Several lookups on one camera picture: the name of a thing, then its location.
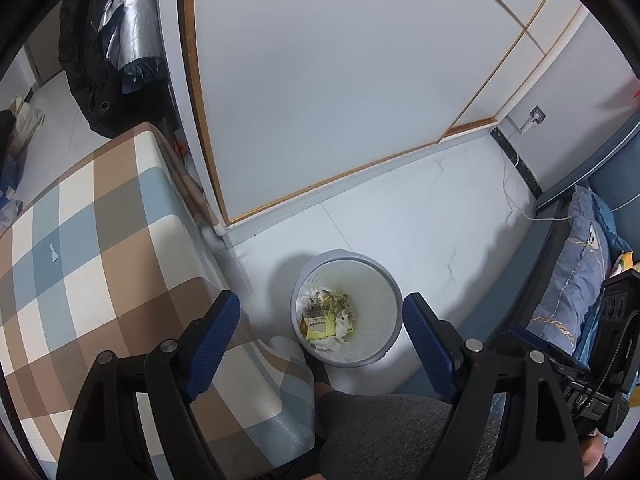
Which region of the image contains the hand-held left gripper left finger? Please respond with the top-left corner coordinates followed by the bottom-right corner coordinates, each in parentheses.
top-left (55, 290), bottom-right (242, 480)

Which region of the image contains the person's leg in grey shorts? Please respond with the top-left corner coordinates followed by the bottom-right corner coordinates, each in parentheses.
top-left (312, 384), bottom-right (507, 480)

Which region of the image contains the large yellow snack packet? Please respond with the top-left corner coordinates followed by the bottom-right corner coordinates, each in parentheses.
top-left (300, 307), bottom-right (342, 342)

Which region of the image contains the white cloth bag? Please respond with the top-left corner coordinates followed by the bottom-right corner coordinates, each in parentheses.
top-left (7, 96), bottom-right (46, 157)

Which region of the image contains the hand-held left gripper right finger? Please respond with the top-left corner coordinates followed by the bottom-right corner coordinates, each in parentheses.
top-left (402, 293), bottom-right (586, 480)

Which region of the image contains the person's right hand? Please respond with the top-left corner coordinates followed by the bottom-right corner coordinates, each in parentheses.
top-left (582, 436), bottom-right (609, 480)

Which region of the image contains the folded silver umbrella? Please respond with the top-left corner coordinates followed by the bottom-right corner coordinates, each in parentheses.
top-left (97, 0), bottom-right (167, 94)

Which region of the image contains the black hanging bag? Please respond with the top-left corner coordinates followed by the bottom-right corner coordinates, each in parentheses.
top-left (58, 0), bottom-right (175, 139)

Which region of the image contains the small yellow snack packet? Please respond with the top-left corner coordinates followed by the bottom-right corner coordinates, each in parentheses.
top-left (326, 290), bottom-right (358, 335)

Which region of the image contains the dark cloth pile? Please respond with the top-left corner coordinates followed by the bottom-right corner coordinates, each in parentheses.
top-left (0, 109), bottom-right (22, 223)

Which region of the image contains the small yellow object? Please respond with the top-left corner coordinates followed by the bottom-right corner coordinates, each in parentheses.
top-left (612, 252), bottom-right (637, 277)

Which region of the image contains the white cable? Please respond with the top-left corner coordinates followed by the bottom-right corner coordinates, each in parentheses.
top-left (500, 115), bottom-right (574, 224)

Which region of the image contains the blue bed frame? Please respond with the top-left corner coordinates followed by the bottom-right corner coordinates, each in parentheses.
top-left (400, 120), bottom-right (640, 397)

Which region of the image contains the white tissue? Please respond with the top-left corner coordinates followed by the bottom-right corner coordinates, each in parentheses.
top-left (309, 314), bottom-right (353, 353)

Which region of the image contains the blue patterned pillow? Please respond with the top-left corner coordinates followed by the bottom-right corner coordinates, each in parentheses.
top-left (529, 185), bottom-right (634, 367)

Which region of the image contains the white plastic trash bin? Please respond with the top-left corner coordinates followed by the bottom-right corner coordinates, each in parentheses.
top-left (291, 249), bottom-right (404, 367)

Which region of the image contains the white wardrobe with wood trim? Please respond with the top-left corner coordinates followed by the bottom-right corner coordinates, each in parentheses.
top-left (155, 0), bottom-right (592, 249)

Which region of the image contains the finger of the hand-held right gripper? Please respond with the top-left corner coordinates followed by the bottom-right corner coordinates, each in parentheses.
top-left (500, 326), bottom-right (594, 387)

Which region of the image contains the table with checkered tablecloth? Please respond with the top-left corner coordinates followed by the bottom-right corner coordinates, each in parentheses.
top-left (0, 122), bottom-right (317, 479)

